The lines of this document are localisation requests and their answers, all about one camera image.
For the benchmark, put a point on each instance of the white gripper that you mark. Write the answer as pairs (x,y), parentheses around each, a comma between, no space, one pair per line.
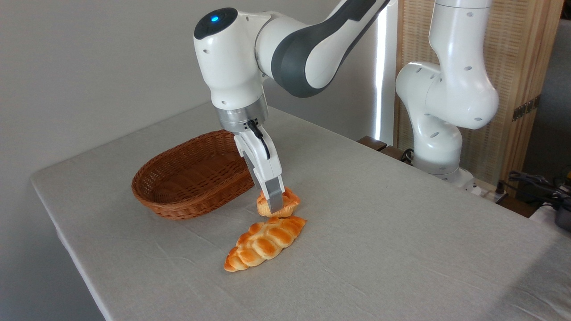
(263,165)

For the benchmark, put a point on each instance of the small round bread roll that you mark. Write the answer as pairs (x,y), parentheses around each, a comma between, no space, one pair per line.
(292,203)

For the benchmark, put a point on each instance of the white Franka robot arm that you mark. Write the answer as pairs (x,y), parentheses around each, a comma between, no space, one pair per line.
(450,89)

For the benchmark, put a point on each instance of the long braided bread loaf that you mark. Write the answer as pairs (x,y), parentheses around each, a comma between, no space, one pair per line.
(263,243)

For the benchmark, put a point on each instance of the brown wicker basket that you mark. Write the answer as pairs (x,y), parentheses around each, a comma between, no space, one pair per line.
(187,178)

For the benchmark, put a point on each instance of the grey tablecloth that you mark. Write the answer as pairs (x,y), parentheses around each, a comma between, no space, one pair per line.
(379,223)

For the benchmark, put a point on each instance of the dark brown wooden block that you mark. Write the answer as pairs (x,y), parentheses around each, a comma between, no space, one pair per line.
(372,143)

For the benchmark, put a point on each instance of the white power strip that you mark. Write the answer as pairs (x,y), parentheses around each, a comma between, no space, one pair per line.
(488,194)

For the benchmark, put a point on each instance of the black metal screen hinge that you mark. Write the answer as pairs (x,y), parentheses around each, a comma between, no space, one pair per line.
(526,108)

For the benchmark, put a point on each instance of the wooden slatted screen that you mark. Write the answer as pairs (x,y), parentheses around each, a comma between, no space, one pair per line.
(517,44)

